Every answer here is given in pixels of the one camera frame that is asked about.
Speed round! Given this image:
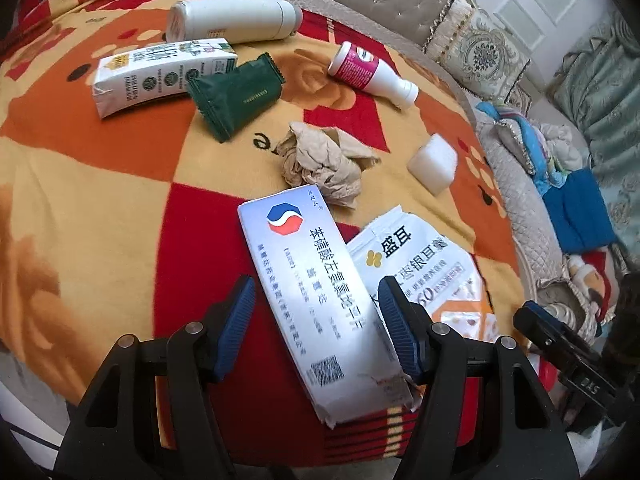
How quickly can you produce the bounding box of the orange white snack bag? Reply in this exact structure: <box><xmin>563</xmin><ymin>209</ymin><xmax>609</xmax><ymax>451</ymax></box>
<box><xmin>347</xmin><ymin>206</ymin><xmax>499</xmax><ymax>342</ymax></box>

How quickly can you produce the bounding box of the white medicine box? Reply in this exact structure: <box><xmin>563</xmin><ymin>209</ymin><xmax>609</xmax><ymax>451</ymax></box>
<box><xmin>238</xmin><ymin>185</ymin><xmax>413</xmax><ymax>427</ymax></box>

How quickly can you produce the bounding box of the white foam block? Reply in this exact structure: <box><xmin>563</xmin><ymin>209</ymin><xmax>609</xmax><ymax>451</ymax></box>
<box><xmin>407</xmin><ymin>133</ymin><xmax>458</xmax><ymax>196</ymax></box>

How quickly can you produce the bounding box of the beige paper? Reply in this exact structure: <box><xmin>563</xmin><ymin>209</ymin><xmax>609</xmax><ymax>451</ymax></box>
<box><xmin>274</xmin><ymin>122</ymin><xmax>381</xmax><ymax>209</ymax></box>

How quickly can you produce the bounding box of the dark green snack wrapper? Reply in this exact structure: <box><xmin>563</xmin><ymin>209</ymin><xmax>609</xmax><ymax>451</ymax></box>
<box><xmin>188</xmin><ymin>52</ymin><xmax>285</xmax><ymax>143</ymax></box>

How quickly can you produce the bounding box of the white green milk carton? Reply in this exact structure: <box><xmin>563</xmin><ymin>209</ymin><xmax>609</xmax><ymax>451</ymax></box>
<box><xmin>92</xmin><ymin>38</ymin><xmax>238</xmax><ymax>118</ymax></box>

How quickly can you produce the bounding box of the santa plush toy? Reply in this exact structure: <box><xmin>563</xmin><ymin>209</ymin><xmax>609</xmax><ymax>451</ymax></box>
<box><xmin>567</xmin><ymin>247</ymin><xmax>620</xmax><ymax>324</ymax></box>

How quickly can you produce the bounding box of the blue folded blanket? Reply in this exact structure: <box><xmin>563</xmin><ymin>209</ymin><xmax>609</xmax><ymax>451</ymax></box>
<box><xmin>542</xmin><ymin>168</ymin><xmax>617</xmax><ymax>255</ymax></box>

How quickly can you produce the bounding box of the checkered orange red blanket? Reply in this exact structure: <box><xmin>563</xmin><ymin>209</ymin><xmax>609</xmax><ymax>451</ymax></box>
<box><xmin>0</xmin><ymin>0</ymin><xmax>526</xmax><ymax>468</ymax></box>

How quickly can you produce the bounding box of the colourful striped cloth pile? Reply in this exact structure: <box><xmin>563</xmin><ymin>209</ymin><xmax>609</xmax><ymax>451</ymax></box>
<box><xmin>475</xmin><ymin>101</ymin><xmax>566</xmax><ymax>196</ymax></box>

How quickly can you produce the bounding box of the pink label yogurt bottle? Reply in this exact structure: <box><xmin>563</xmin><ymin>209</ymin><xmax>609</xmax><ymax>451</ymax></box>
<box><xmin>328</xmin><ymin>41</ymin><xmax>420</xmax><ymax>110</ymax></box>

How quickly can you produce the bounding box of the teal patterned curtain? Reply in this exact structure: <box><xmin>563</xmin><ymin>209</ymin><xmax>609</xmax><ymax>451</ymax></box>
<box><xmin>549</xmin><ymin>11</ymin><xmax>639</xmax><ymax>266</ymax></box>

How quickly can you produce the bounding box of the ornate embroidered cushion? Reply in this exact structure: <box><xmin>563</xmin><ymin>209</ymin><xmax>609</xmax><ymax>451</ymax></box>
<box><xmin>423</xmin><ymin>0</ymin><xmax>529</xmax><ymax>104</ymax></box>

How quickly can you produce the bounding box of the tall white cylinder bottle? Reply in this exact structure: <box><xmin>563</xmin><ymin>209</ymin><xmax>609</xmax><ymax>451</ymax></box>
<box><xmin>166</xmin><ymin>0</ymin><xmax>303</xmax><ymax>44</ymax></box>

